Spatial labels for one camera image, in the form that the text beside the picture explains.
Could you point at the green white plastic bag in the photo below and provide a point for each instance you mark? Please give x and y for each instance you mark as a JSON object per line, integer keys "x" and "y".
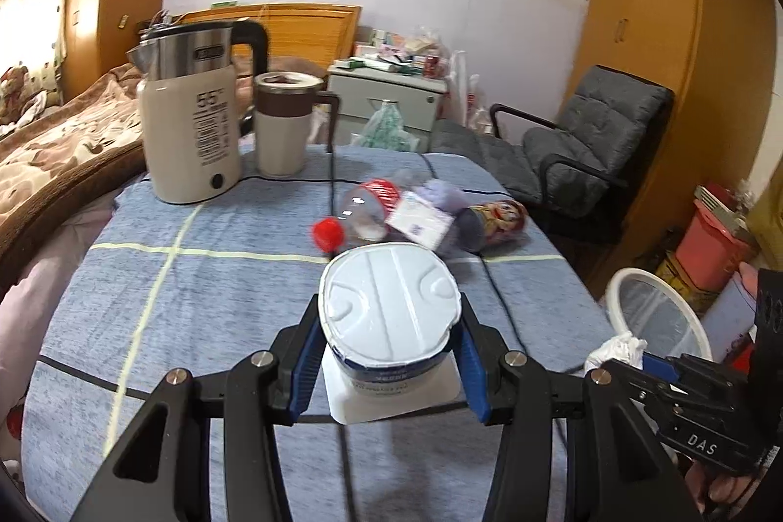
{"x": 385, "y": 130}

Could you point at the white trash bin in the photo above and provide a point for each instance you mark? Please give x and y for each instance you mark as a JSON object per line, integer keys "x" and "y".
{"x": 647, "y": 306}

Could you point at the white blue yogurt tub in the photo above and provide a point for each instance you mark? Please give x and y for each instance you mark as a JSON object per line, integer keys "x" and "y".
{"x": 387, "y": 310}

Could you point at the blue checked tablecloth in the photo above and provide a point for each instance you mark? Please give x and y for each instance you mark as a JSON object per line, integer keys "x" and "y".
{"x": 200, "y": 287}

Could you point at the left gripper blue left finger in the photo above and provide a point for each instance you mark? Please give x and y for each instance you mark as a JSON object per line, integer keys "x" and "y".
{"x": 304, "y": 359}

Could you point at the white tissue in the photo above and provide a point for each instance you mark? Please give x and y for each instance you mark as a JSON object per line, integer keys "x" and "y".
{"x": 623, "y": 347}

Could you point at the white bedside cabinet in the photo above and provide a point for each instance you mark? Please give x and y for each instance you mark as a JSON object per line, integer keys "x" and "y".
{"x": 363, "y": 91}

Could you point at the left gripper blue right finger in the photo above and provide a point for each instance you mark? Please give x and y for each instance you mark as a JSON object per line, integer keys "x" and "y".
{"x": 474, "y": 364}

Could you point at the white foam fruit net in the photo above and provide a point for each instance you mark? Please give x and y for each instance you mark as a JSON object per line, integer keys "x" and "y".
{"x": 445, "y": 196}

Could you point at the grey padded armchair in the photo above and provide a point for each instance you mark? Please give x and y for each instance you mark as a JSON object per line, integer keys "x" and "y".
{"x": 598, "y": 144}

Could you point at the wooden headboard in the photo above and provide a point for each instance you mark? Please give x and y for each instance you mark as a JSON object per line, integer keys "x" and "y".
{"x": 317, "y": 32}

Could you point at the wooden wardrobe right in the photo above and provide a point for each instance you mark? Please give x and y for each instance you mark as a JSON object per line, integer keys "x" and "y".
{"x": 718, "y": 57}

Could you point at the clutter on cabinet top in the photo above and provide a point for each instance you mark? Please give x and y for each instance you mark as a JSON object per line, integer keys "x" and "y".
{"x": 420, "y": 54}

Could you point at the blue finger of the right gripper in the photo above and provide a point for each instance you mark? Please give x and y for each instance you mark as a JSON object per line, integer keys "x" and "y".
{"x": 662, "y": 369}

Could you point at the white square coaster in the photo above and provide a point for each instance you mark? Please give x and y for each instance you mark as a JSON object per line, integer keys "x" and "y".
{"x": 354, "y": 402}

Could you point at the white purple small box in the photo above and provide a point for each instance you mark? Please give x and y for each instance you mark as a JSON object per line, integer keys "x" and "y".
{"x": 420, "y": 221}

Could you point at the pink plastic bucket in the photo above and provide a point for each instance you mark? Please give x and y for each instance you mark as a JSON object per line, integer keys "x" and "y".
{"x": 709, "y": 253}

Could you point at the white brown mug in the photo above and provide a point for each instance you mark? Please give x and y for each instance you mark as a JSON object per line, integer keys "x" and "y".
{"x": 283, "y": 103}

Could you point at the white red plastic bags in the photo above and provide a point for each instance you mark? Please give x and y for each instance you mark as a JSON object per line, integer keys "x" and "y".
{"x": 465, "y": 104}

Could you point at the brown bed blanket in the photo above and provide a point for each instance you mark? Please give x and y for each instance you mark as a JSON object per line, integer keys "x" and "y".
{"x": 64, "y": 161}

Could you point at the red cartoon can rear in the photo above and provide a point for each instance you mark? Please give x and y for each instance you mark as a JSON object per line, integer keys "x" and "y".
{"x": 481, "y": 226}

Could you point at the clear cola bottle red cap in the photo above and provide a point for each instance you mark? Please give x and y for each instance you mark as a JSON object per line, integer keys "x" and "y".
{"x": 361, "y": 219}

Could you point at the white electric kettle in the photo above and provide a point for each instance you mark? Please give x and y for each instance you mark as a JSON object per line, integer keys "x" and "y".
{"x": 188, "y": 108}

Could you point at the right hand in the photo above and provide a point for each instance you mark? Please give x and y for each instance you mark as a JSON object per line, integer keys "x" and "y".
{"x": 722, "y": 497}

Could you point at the patterned curtain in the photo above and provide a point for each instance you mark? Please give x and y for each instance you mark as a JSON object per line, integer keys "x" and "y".
{"x": 32, "y": 51}

